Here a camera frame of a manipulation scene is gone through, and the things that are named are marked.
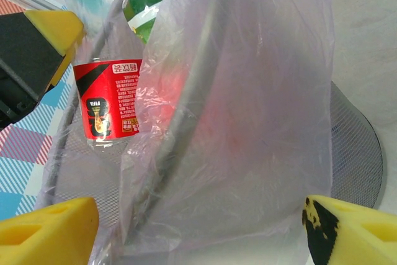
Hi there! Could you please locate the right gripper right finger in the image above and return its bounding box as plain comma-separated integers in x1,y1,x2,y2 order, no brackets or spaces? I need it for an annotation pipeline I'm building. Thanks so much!
302,195,397,265

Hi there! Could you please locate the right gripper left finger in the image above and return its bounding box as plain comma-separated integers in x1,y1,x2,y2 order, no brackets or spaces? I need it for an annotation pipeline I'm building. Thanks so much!
0,196,100,265

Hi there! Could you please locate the red black label bottle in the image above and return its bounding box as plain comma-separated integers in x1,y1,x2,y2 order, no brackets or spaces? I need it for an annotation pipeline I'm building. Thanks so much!
55,0,144,154

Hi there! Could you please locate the grey mesh waste bin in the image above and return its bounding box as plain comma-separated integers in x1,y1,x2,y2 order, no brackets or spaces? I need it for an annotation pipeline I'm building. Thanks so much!
37,0,385,265

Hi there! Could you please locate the purple plastic bin liner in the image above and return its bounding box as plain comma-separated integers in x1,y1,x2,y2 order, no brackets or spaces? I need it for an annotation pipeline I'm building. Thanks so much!
33,0,337,265

